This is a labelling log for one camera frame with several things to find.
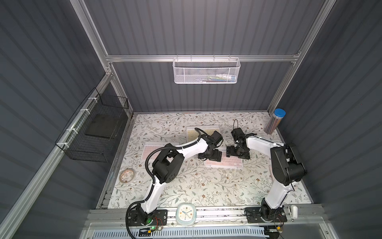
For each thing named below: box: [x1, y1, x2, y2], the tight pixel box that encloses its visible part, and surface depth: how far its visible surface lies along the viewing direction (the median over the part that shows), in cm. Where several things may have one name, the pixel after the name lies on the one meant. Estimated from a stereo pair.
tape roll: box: [119, 168, 135, 183], surface depth 89 cm
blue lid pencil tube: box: [264, 108, 287, 135], surface depth 99 cm
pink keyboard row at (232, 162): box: [204, 151, 244, 169], surface depth 93 cm
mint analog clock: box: [175, 202, 197, 227], surface depth 74 cm
